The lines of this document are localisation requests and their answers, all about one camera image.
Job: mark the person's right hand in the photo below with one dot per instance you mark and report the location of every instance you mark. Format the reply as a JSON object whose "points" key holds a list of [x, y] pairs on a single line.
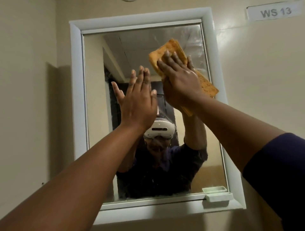
{"points": [[181, 85]]}

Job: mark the person's left hand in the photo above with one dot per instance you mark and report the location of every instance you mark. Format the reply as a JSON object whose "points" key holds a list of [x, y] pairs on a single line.
{"points": [[138, 107]]}

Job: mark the person's left little finger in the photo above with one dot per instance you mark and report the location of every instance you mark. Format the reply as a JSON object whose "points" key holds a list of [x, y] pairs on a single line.
{"points": [[118, 91]]}

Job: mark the person's left middle finger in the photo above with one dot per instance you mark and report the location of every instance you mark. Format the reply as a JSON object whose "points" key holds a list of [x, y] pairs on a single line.
{"points": [[140, 77]]}

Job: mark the person's right little finger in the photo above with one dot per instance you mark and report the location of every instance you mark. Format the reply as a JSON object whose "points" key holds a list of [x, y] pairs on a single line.
{"points": [[191, 64]]}

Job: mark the person's right middle finger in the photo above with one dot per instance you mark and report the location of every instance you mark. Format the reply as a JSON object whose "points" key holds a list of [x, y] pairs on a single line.
{"points": [[172, 59]]}

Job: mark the person's left thumb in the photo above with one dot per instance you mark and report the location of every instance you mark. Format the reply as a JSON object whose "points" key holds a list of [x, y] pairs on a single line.
{"points": [[154, 94]]}

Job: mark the orange cleaning cloth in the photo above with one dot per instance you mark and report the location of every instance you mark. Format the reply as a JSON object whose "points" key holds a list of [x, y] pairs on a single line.
{"points": [[171, 48]]}

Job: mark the person's left forearm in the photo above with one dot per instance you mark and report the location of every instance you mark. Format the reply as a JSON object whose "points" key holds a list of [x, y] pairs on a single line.
{"points": [[78, 180]]}

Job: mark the person's right forearm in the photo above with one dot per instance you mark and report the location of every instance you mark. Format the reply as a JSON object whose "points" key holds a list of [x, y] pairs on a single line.
{"points": [[233, 133]]}

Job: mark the white framed mirror cabinet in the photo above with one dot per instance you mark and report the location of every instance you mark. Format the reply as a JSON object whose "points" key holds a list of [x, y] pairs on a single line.
{"points": [[76, 95]]}

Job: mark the dark blue shirt sleeve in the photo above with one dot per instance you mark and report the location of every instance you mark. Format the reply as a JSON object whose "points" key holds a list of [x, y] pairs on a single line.
{"points": [[281, 176]]}

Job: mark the white wall label sign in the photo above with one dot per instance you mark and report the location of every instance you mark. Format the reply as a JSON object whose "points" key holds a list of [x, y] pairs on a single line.
{"points": [[274, 12]]}

